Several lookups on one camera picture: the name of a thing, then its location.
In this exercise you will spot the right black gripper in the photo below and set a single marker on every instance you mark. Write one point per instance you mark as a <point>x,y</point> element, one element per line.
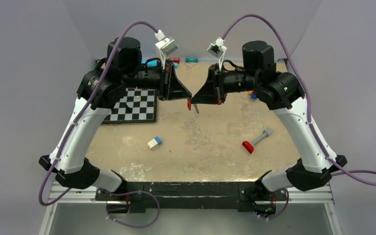
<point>213,91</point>

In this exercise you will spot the teal arch brick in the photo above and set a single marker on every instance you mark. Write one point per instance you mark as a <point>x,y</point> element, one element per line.
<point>191,60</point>

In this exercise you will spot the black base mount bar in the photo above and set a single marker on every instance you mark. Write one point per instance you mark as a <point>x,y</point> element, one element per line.
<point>137,197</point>

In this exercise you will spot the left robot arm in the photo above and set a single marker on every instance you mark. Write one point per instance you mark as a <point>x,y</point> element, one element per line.
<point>98,92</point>

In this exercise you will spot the black white chessboard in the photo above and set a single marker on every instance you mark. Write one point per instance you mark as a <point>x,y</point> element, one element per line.
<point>144,111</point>

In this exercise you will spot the colourful brick toy car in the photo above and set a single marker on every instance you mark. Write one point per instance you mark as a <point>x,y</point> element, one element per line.
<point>252,95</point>

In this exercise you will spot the black chess piece right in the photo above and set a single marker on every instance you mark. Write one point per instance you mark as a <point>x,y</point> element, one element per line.
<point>128,109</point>

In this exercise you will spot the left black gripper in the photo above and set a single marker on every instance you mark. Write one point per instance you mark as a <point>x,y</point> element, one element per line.
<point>170,87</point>

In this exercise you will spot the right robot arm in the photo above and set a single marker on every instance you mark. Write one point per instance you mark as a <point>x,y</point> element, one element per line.
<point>284,95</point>

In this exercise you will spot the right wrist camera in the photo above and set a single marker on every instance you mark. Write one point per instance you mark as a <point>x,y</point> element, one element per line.
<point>218,50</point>

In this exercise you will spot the white blue brick block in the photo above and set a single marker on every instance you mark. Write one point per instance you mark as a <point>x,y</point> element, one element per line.
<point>155,142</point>

